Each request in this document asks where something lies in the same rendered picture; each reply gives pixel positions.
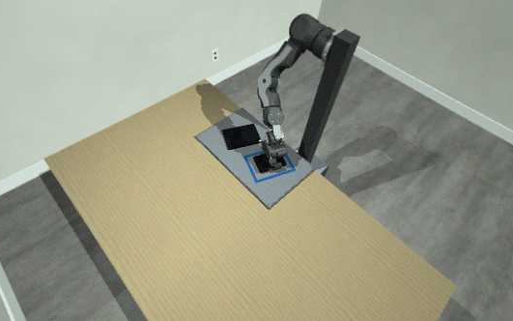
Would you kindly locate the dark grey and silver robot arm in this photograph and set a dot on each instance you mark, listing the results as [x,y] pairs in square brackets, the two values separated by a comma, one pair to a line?
[303,32]

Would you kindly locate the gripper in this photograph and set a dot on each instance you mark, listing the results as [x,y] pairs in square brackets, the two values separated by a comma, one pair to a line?
[274,152]

